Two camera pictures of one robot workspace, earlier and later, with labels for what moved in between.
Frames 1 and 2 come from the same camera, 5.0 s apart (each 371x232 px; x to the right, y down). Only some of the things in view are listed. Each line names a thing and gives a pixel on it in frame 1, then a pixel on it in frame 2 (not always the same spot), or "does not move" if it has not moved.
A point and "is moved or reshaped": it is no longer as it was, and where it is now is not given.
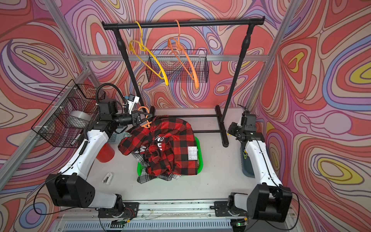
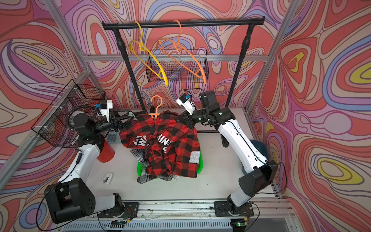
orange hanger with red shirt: x=148 y=125 -> x=154 y=115
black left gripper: x=135 y=118 -> x=116 y=125
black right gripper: x=231 y=128 -> x=187 y=118
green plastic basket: x=200 y=166 does not move
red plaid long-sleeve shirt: x=168 y=142 does not move
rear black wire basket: x=178 y=65 does not move
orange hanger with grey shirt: x=193 y=76 is moved or reshaped
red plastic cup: x=106 y=153 does not move
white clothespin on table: x=107 y=178 does not move
